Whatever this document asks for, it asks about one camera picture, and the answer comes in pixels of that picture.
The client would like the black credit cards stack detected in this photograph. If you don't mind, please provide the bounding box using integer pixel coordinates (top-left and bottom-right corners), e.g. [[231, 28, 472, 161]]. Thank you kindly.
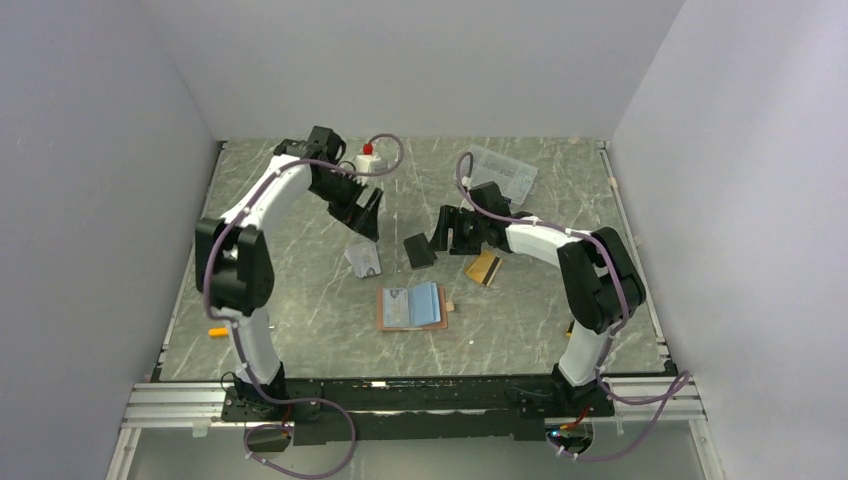
[[403, 233, 437, 270]]

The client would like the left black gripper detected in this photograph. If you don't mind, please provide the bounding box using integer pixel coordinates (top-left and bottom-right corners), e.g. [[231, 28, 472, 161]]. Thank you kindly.
[[309, 172, 384, 242]]

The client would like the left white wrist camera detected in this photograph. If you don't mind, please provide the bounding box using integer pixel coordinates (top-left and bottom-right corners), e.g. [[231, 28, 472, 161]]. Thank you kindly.
[[353, 143, 389, 178]]

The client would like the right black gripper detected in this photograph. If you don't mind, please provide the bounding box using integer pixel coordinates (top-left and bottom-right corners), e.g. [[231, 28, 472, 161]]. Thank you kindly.
[[427, 205, 488, 255]]

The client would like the silver credit cards stack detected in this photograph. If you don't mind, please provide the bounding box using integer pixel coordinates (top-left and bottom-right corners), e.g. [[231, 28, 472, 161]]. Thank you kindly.
[[344, 241, 382, 279]]

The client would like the yellow handled screwdriver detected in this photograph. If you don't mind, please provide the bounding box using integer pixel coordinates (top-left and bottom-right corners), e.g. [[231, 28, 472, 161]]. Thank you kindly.
[[208, 327, 229, 339]]

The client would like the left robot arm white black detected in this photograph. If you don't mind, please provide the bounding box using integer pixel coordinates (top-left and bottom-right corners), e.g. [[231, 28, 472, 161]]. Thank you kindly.
[[195, 126, 405, 420]]

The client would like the brown leather card holder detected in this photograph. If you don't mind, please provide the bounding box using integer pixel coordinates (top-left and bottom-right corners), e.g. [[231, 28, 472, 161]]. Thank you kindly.
[[376, 282, 455, 332]]

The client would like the aluminium frame rail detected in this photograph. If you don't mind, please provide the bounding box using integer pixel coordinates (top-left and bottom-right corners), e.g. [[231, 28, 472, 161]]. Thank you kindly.
[[107, 375, 706, 479]]

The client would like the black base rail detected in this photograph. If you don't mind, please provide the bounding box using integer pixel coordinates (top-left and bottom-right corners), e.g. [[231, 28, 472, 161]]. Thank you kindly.
[[220, 374, 615, 446]]

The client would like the gold credit card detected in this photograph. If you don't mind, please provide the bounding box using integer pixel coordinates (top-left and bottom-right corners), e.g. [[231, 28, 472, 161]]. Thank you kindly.
[[465, 251, 502, 287]]

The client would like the single silver credit card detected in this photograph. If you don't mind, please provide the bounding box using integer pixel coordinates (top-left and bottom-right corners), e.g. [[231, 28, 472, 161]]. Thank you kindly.
[[382, 288, 410, 328]]

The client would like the clear plastic organizer box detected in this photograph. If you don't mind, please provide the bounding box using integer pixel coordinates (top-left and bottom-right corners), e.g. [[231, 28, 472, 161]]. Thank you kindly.
[[468, 145, 538, 206]]

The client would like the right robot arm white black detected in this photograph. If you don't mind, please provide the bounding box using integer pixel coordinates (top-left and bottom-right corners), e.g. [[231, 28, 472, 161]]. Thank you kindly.
[[429, 181, 647, 415]]

